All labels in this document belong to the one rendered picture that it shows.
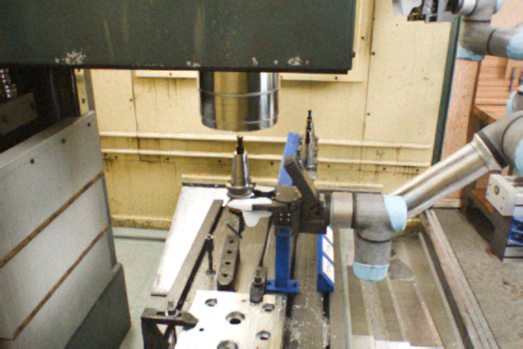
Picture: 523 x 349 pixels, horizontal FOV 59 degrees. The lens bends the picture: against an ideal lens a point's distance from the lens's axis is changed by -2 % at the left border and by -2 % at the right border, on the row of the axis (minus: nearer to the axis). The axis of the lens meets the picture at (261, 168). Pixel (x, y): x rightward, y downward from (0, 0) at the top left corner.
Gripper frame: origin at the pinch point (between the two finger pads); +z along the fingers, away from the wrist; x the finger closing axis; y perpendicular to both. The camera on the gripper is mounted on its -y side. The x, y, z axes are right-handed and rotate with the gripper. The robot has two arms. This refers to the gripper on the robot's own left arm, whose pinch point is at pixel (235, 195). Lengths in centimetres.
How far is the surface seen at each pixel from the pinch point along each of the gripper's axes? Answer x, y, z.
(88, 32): -12.4, -34.5, 22.3
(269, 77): -4.8, -26.2, -7.3
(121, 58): -12.4, -30.3, 16.9
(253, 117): -7.0, -19.4, -4.8
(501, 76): 258, 20, -147
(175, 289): 19.0, 40.9, 21.6
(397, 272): 71, 64, -52
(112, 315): 21, 55, 44
